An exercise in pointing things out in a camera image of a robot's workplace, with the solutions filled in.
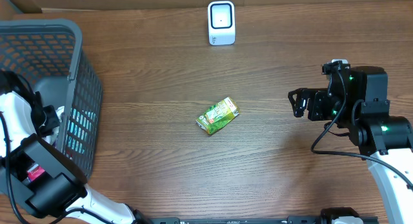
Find red purple pad pack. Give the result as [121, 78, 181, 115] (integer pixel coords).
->
[27, 163, 45, 182]

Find green juice carton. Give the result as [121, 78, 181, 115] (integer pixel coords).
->
[196, 97, 239, 135]

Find teal wet wipes pack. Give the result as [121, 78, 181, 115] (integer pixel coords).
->
[66, 108, 96, 154]

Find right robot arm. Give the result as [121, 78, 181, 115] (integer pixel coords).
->
[288, 61, 412, 223]

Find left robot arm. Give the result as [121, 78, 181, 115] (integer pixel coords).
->
[1, 72, 148, 223]

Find white barcode scanner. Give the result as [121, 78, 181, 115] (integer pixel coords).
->
[208, 1, 236, 46]

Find grey plastic basket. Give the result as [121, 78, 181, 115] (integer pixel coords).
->
[1, 19, 103, 177]

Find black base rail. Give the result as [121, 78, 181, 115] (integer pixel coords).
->
[150, 216, 379, 224]

